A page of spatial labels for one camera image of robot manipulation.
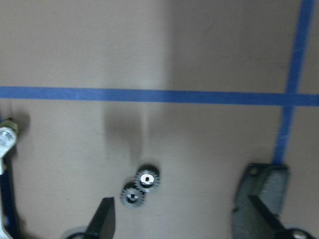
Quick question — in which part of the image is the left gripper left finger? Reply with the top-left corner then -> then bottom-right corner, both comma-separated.
84,197 -> 116,239

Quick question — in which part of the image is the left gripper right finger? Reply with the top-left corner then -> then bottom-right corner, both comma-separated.
249,195 -> 294,239

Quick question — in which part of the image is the small black bearing gear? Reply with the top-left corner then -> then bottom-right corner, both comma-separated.
120,182 -> 145,208

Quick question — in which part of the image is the black brake pad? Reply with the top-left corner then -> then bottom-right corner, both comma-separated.
232,163 -> 289,239

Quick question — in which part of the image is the green curved brake shoe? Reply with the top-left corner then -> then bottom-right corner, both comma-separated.
0,118 -> 20,239

